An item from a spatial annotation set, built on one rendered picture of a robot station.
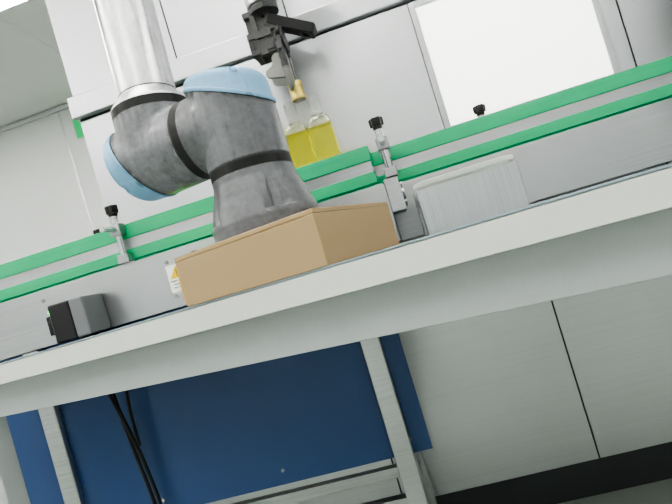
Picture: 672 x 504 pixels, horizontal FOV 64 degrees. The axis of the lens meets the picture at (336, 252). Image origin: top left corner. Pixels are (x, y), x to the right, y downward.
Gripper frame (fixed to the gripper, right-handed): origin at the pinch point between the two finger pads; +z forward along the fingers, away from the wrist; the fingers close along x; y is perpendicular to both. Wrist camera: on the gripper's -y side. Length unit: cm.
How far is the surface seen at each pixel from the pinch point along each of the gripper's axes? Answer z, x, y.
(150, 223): 22.7, 14.4, 37.3
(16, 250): -49, -306, 318
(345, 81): -0.9, -11.9, -11.1
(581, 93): 23, 4, -59
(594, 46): 11, -13, -70
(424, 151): 24.5, 3.9, -23.9
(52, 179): -98, -307, 266
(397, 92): 6.0, -12.0, -22.8
